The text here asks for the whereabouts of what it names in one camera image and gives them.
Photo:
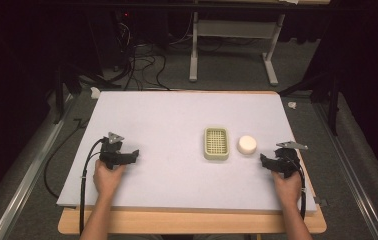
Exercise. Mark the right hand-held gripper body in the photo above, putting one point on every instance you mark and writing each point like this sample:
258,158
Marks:
288,156

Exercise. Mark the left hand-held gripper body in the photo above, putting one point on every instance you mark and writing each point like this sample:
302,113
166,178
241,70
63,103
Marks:
111,149

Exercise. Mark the person's right hand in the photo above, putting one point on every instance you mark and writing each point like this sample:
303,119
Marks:
287,189

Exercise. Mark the person's left hand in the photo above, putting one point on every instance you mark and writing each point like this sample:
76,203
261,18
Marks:
107,180

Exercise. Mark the white foam board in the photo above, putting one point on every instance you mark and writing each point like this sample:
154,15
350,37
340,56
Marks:
177,133

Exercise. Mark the crumpled white paper scrap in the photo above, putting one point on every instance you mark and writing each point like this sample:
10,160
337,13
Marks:
95,93
292,105

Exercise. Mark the green soap dish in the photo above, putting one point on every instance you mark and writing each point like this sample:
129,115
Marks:
216,143

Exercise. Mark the grey tape piece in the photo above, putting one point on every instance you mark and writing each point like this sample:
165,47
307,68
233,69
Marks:
321,201

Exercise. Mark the black metal stand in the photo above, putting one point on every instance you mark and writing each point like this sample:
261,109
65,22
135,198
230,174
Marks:
330,96
67,86

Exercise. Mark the aluminium rail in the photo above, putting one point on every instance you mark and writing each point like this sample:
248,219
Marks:
350,173
27,173

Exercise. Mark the white metal desk frame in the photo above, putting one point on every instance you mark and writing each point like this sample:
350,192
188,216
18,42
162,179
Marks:
237,30

